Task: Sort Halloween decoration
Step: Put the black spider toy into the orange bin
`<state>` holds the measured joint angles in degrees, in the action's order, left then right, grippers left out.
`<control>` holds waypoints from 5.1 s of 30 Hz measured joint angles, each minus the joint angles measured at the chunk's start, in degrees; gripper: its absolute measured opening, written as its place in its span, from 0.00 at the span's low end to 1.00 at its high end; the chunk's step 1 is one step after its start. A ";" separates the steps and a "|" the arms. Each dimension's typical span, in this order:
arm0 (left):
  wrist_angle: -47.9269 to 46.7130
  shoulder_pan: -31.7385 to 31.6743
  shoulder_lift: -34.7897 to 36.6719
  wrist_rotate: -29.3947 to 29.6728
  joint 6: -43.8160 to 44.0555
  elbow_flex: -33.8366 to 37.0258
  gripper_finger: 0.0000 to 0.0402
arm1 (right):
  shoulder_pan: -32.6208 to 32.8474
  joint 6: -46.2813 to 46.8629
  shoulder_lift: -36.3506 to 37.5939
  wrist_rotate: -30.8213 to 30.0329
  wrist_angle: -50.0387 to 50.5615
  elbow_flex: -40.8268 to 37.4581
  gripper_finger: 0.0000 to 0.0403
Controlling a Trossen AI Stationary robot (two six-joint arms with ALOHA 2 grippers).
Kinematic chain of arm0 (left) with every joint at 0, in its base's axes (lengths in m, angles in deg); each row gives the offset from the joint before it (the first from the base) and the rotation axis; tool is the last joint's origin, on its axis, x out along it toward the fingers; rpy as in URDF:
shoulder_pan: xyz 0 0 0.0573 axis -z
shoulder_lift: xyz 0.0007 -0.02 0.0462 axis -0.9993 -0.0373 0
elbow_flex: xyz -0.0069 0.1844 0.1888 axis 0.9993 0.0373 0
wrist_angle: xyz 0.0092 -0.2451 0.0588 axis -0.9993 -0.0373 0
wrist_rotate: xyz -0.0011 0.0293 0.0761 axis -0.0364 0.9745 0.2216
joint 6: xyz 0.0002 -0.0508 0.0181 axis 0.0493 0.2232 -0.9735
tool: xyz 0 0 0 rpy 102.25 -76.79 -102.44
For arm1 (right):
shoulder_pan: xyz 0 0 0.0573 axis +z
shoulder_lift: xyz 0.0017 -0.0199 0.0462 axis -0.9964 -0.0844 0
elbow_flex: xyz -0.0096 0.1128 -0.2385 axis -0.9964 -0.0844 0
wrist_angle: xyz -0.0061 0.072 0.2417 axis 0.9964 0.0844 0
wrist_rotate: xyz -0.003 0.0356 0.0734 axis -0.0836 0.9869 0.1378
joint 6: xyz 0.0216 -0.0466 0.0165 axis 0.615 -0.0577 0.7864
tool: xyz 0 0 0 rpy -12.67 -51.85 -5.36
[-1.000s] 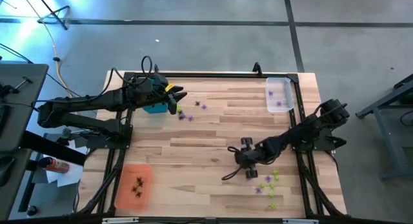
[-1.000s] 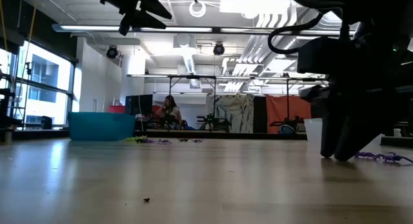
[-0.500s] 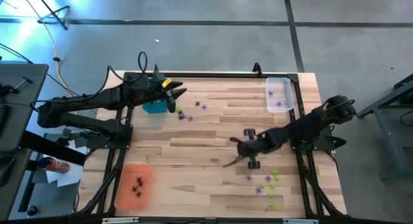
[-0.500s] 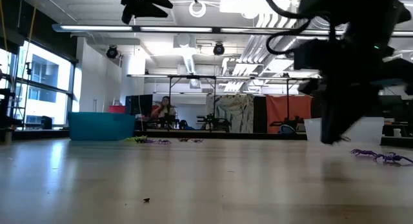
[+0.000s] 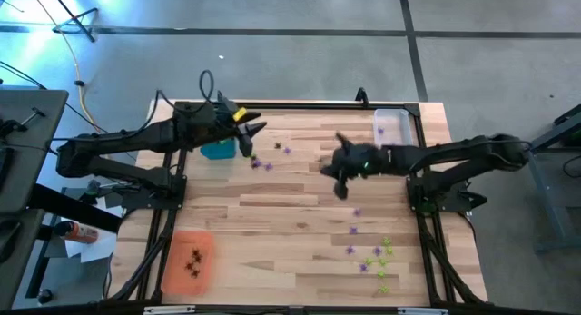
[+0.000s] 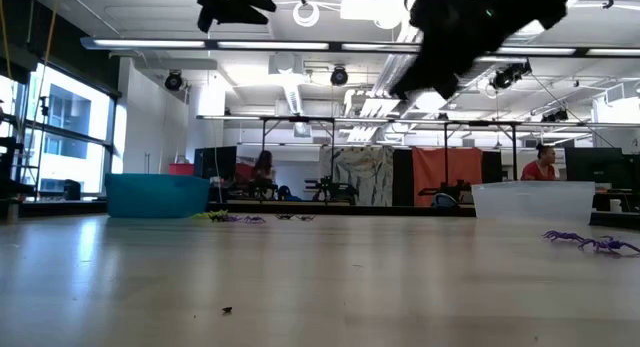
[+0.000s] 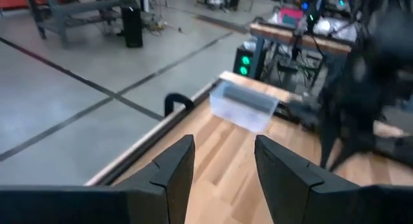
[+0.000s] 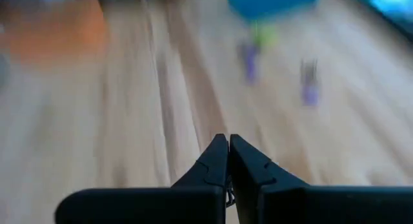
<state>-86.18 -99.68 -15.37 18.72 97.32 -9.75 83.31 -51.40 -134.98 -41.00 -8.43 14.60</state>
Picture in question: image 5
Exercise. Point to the black table clamp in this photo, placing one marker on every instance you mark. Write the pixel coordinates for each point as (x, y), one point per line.
(361, 97)

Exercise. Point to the black plastic spider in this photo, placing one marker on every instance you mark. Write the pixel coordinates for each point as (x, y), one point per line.
(199, 259)
(196, 252)
(194, 273)
(189, 266)
(277, 145)

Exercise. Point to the grey side table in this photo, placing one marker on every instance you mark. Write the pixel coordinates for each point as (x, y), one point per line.
(32, 147)

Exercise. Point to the black tripod stand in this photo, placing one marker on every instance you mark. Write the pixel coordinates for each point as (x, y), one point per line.
(88, 33)

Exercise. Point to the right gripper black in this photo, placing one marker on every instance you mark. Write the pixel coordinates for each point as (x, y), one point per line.
(358, 160)

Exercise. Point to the orange spray can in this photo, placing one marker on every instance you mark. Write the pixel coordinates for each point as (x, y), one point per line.
(81, 233)

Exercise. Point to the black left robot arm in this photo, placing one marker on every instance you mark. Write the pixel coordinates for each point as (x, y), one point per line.
(136, 135)

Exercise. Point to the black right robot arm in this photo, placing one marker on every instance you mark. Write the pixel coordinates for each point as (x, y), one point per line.
(454, 154)

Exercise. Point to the yellow tape label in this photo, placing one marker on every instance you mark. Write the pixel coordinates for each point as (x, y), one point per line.
(239, 114)

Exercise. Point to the white paper sheets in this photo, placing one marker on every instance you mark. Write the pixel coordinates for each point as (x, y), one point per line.
(102, 249)

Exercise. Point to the orange plastic bin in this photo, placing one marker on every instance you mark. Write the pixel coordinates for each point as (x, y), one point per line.
(181, 285)

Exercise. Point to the black handheld tool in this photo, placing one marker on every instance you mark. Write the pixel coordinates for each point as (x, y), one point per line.
(92, 188)

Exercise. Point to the black diagonal support bar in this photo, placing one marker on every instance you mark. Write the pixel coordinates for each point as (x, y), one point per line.
(77, 210)

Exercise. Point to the teal plastic bin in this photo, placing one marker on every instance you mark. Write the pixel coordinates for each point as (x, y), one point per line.
(218, 150)

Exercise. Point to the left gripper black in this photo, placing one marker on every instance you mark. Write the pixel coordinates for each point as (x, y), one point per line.
(227, 126)

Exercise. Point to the grey blue workbench frame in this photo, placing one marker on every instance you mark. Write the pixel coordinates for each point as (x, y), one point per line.
(544, 192)

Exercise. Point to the black round knob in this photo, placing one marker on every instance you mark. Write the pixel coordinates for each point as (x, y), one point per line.
(45, 297)

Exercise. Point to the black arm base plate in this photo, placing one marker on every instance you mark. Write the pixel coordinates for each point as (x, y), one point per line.
(447, 209)
(150, 202)

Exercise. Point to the clear plastic bin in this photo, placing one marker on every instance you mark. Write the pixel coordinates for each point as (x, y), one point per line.
(395, 124)

